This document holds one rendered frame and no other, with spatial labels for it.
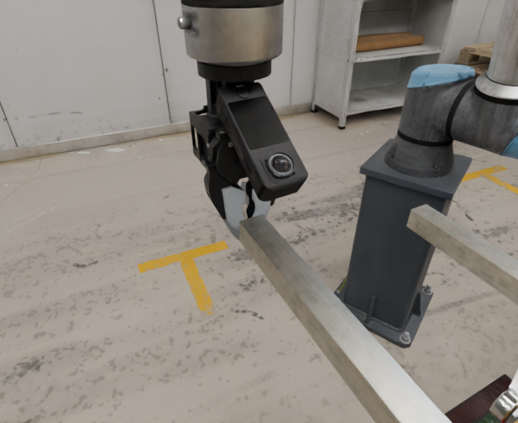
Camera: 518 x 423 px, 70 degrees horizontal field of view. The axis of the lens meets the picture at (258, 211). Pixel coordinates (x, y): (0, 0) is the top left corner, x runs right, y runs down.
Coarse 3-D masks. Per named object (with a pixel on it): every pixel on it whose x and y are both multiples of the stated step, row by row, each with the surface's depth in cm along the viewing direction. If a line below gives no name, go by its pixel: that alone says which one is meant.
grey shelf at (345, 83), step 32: (352, 0) 242; (384, 0) 292; (416, 0) 301; (448, 0) 276; (320, 32) 281; (352, 32) 295; (384, 32) 307; (416, 32) 308; (448, 32) 280; (320, 64) 291; (352, 64) 260; (384, 64) 324; (416, 64) 315; (320, 96) 301; (352, 96) 311; (384, 96) 311
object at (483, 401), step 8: (496, 384) 43; (504, 384) 43; (480, 392) 42; (488, 392) 42; (496, 392) 42; (472, 400) 41; (480, 400) 41; (488, 400) 41; (464, 408) 40; (472, 408) 40; (480, 408) 40; (488, 408) 40; (448, 416) 40; (456, 416) 40; (464, 416) 40; (472, 416) 40; (480, 416) 40
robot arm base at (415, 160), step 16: (400, 144) 104; (416, 144) 101; (432, 144) 99; (448, 144) 100; (400, 160) 104; (416, 160) 102; (432, 160) 101; (448, 160) 102; (416, 176) 103; (432, 176) 102
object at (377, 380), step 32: (256, 224) 41; (256, 256) 40; (288, 256) 37; (288, 288) 34; (320, 288) 33; (320, 320) 31; (352, 320) 31; (352, 352) 28; (384, 352) 28; (352, 384) 28; (384, 384) 26; (416, 384) 26; (384, 416) 25; (416, 416) 24
